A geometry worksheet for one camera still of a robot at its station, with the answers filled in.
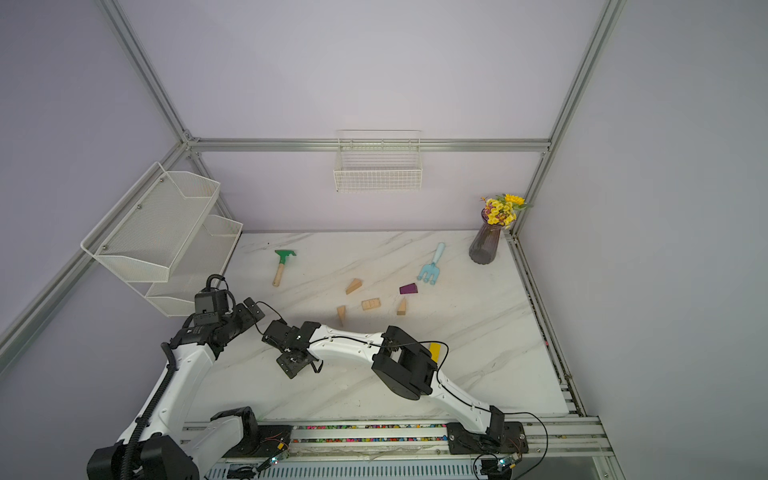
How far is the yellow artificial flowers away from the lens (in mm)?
931

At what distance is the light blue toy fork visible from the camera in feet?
3.58

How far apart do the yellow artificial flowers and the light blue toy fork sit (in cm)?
26
